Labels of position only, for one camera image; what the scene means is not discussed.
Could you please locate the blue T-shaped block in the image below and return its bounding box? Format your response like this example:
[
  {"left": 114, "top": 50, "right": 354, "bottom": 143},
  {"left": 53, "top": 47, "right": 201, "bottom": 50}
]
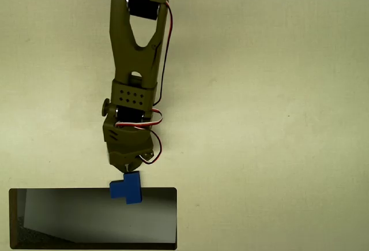
[{"left": 109, "top": 171, "right": 143, "bottom": 205}]

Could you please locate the dark rectangular bin opening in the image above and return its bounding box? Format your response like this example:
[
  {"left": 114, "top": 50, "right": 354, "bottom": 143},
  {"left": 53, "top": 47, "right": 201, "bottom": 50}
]
[{"left": 8, "top": 187, "right": 178, "bottom": 251}]

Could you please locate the short red white wrist cable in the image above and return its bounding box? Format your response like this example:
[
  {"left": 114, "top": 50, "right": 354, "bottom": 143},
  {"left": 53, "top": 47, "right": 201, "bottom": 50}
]
[{"left": 114, "top": 108, "right": 163, "bottom": 129}]

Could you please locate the red white gripper servo cable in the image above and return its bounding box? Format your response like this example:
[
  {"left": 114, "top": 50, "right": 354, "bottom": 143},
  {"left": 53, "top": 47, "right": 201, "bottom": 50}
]
[{"left": 140, "top": 129, "right": 163, "bottom": 165}]

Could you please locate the long red black cable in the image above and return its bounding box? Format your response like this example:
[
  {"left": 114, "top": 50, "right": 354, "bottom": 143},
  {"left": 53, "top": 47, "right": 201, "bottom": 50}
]
[{"left": 154, "top": 0, "right": 191, "bottom": 104}]

